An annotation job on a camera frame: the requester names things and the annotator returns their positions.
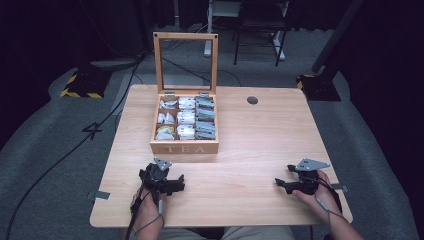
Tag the person's left hand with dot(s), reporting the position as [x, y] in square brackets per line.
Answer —
[146, 210]

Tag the row of grey-blue tea packets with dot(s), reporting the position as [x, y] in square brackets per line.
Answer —
[205, 115]

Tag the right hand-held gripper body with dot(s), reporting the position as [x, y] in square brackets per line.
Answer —
[308, 181]

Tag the row of white tea packets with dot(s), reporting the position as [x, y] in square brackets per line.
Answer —
[186, 117]

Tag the group of white pyramid tea bags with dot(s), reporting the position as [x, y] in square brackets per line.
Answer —
[165, 118]

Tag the black yellow striped stand base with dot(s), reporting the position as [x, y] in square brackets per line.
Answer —
[318, 88]
[85, 85]

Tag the person's right hand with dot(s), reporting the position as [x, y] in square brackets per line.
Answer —
[321, 198]

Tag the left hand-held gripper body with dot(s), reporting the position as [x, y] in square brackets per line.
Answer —
[155, 178]

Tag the black metal chair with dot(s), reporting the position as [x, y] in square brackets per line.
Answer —
[260, 20]

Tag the wooden tea box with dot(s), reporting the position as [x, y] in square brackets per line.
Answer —
[184, 147]

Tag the dark slanted stand pole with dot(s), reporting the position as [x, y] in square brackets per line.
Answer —
[336, 35]

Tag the round table grommet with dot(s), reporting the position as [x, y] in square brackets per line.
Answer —
[252, 100]

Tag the white desk leg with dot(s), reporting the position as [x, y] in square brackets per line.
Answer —
[209, 30]

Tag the grey tape strip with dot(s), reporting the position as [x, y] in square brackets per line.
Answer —
[340, 187]
[101, 195]

